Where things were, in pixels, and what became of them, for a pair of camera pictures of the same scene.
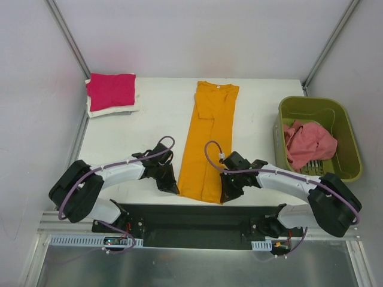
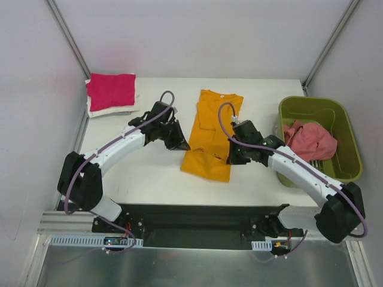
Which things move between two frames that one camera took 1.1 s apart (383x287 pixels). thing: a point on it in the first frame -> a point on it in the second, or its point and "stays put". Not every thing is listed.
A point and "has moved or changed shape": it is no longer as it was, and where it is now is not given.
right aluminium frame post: [328, 44] stays put
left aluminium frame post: [69, 39] stays put
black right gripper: [232, 182] -> [236, 153]
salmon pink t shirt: [307, 142] stays put
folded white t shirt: [115, 110] stays put
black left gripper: [163, 175] -> [172, 135]
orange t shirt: [212, 119] has moved or changed shape
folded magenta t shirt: [107, 91] stays put
